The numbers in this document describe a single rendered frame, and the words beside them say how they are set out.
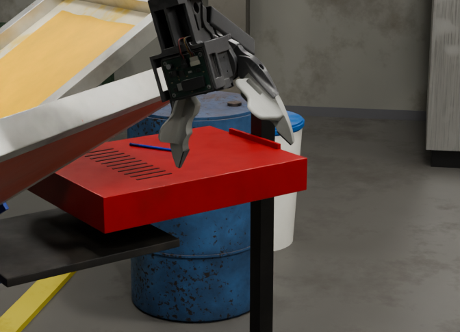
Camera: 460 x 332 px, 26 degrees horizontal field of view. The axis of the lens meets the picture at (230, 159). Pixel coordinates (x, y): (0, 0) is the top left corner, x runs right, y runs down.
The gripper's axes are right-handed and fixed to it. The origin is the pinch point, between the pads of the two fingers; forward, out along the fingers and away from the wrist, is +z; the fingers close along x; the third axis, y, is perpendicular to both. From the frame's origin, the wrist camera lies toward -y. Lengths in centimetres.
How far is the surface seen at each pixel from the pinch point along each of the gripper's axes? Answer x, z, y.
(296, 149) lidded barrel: -150, 55, -355
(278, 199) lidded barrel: -161, 77, -345
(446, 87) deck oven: -115, 63, -536
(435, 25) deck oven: -112, 22, -534
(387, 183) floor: -154, 109, -489
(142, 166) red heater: -84, 14, -112
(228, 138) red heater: -77, 17, -148
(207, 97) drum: -155, 14, -288
